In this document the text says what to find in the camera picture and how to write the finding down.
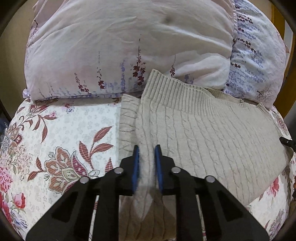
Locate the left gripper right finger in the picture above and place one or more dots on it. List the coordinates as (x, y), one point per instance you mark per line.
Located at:
(204, 207)

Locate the pink lavender floral pillow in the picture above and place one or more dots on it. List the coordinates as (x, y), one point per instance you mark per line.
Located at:
(108, 48)

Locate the beige cable knit sweater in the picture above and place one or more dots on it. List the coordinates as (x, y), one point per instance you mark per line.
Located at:
(205, 132)

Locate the floral quilted bedspread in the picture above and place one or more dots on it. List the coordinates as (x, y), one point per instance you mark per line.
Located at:
(49, 145)

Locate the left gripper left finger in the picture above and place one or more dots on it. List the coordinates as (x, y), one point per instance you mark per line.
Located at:
(89, 210)

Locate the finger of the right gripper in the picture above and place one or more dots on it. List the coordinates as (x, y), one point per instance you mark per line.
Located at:
(288, 143)

